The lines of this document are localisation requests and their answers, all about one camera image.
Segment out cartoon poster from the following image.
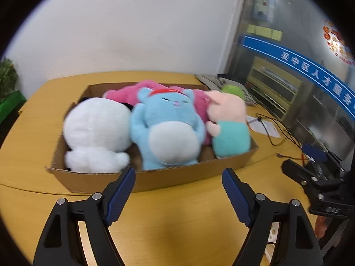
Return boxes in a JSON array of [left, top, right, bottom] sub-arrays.
[[252, 0, 278, 22]]

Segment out person's right hand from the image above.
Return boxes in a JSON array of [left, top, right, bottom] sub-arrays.
[[315, 215, 330, 240]]

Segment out wooden cabinet behind glass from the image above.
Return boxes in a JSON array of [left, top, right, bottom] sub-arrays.
[[246, 56, 305, 120]]

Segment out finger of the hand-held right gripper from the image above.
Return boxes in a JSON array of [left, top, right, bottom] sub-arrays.
[[302, 143, 344, 171], [281, 159, 319, 190]]

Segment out pink plush bear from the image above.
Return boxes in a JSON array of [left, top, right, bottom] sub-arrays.
[[103, 80, 213, 146]]

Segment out green box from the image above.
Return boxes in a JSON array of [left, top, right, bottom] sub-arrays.
[[0, 90, 27, 125]]

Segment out green plant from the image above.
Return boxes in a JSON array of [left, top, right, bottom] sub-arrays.
[[0, 58, 19, 101]]

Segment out blue plush creature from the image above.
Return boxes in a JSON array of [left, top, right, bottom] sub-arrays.
[[130, 87, 208, 170]]

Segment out yellow sticky notes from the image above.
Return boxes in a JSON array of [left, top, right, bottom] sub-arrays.
[[246, 24, 283, 41]]

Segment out blue banner strip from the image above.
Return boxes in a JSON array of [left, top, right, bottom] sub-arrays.
[[241, 34, 355, 113]]

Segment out red round window sticker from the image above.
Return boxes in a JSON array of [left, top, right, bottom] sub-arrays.
[[322, 19, 355, 65]]

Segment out white plush panda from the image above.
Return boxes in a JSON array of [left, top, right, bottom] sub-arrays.
[[63, 97, 132, 173]]

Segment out pink pig plush teal body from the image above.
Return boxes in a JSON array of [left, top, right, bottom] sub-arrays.
[[205, 84, 251, 158]]

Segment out white paper sheet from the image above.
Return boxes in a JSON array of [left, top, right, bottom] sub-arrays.
[[245, 115, 282, 139]]

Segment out white power strip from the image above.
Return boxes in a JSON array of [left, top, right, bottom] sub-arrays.
[[263, 222, 280, 261]]

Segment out grey cloth bag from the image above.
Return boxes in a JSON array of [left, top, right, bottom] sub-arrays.
[[195, 73, 258, 106]]

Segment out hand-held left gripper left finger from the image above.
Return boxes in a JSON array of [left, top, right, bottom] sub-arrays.
[[33, 167, 136, 266]]

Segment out black cable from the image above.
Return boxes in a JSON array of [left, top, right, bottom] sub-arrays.
[[254, 113, 310, 160]]

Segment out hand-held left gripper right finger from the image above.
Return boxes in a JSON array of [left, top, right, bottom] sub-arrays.
[[222, 168, 324, 266]]

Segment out cardboard box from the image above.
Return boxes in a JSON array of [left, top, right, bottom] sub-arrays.
[[45, 82, 260, 194]]

